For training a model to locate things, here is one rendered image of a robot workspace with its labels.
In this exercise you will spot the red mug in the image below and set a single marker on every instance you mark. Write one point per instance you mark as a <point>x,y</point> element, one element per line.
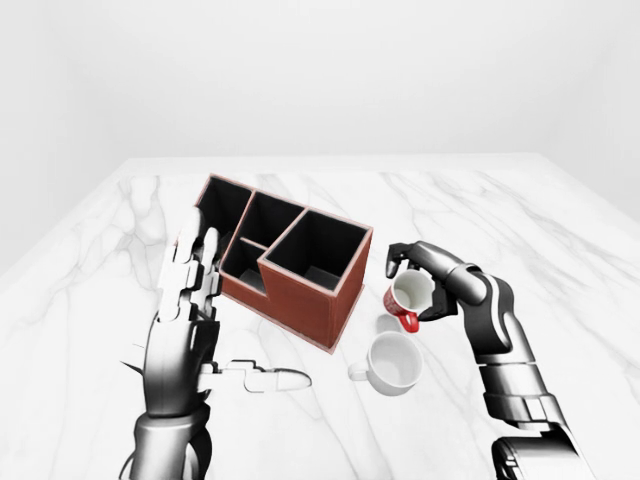
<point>405,300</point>

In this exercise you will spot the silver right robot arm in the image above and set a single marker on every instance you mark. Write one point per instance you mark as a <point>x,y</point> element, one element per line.
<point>520,390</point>

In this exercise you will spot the red-brown desk caddy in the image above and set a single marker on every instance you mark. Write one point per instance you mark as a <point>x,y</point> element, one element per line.
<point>295,265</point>

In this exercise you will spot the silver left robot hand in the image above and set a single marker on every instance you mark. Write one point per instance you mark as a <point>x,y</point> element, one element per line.
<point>170,350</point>

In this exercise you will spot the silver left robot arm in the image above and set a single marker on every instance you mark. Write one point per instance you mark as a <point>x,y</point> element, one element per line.
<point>165,447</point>

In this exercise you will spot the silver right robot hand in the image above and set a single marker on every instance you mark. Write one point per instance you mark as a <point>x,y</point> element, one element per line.
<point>450,280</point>

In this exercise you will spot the white mug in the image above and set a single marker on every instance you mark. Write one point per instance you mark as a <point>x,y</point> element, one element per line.
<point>392,365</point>

